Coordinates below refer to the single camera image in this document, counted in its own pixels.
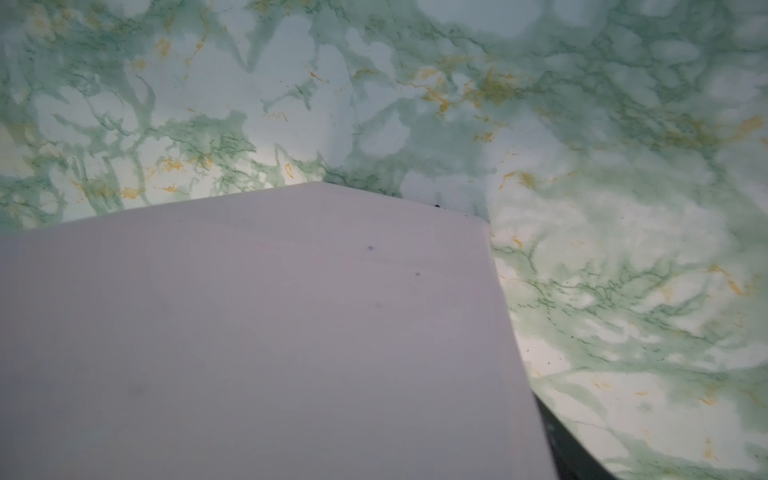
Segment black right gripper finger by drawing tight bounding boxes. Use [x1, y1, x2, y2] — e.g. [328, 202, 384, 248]
[534, 395, 616, 480]

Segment purple wrapping paper sheet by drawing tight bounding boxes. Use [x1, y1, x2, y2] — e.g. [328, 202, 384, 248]
[1, 183, 557, 479]

